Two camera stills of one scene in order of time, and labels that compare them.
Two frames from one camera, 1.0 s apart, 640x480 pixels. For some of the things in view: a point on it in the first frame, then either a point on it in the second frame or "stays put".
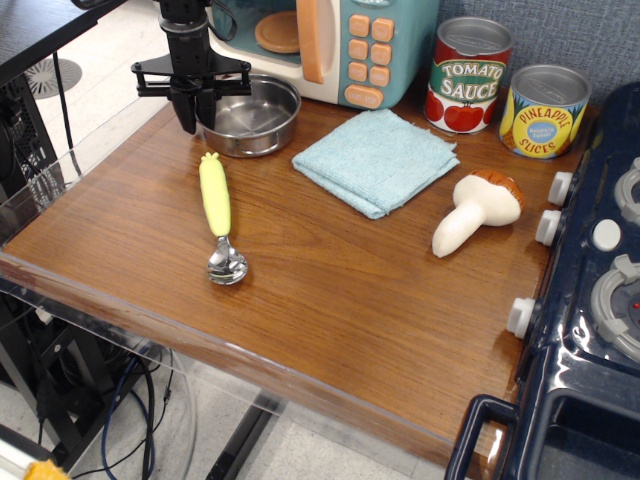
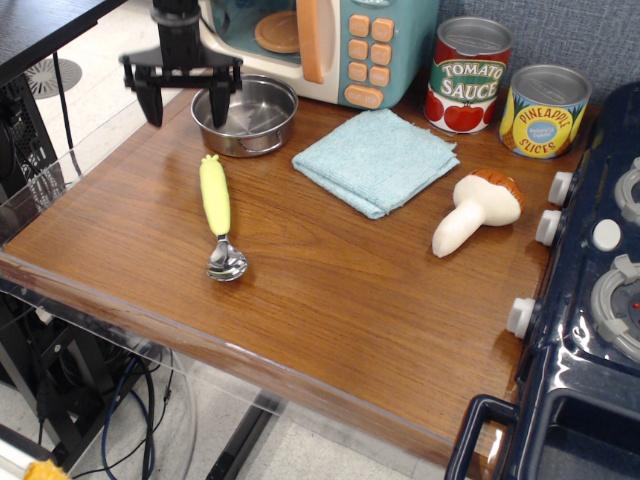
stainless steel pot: (251, 125) stays put
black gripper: (189, 74) → (180, 61)
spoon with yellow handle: (226, 265) stays put
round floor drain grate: (42, 79) stays put
